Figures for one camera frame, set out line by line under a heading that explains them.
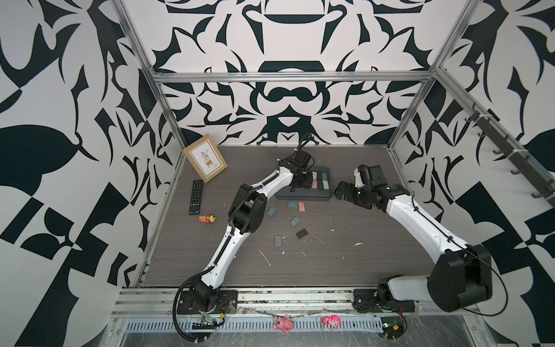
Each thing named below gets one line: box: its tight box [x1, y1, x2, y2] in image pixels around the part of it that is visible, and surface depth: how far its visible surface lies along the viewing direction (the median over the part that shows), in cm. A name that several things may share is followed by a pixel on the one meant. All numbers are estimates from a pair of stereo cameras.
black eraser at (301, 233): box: [295, 228, 309, 240], surface depth 93 cm
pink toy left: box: [273, 315, 295, 334], surface depth 70 cm
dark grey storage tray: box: [274, 165, 334, 201], surface depth 106 cm
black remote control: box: [188, 179, 204, 216], surface depth 101 cm
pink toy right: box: [320, 314, 342, 332], surface depth 72 cm
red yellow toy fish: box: [198, 213, 217, 225], surface depth 92 cm
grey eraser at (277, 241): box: [274, 235, 282, 248], surface depth 89 cm
